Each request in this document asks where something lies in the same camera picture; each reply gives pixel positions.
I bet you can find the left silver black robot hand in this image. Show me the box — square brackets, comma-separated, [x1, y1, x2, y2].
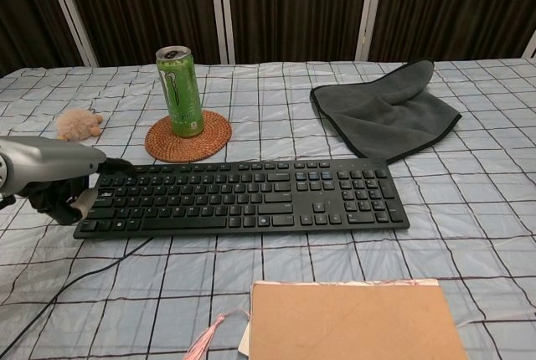
[0, 135, 136, 226]

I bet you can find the black computer keyboard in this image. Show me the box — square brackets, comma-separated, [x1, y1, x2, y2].
[73, 157, 411, 240]

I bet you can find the fluffy beige plush toy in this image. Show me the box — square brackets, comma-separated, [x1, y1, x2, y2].
[55, 108, 105, 142]

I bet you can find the round woven rattan coaster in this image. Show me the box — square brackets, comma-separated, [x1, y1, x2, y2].
[144, 110, 233, 164]

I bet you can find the green energy drink can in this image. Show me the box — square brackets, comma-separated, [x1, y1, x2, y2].
[156, 45, 205, 140]

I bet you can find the pink tassel bookmark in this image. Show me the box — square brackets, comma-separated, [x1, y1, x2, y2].
[181, 310, 251, 360]

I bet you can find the blue checked tablecloth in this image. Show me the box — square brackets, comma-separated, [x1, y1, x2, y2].
[0, 57, 536, 360]

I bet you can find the brown kraft cover notebook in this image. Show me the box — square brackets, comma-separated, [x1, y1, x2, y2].
[237, 278, 469, 360]

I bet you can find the grey microfibre cloth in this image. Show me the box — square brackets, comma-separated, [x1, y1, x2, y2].
[309, 59, 463, 165]

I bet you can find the black keyboard cable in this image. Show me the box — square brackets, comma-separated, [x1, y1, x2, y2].
[0, 237, 152, 360]

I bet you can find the dark folding screen white frame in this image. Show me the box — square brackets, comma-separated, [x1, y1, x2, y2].
[0, 0, 536, 78]

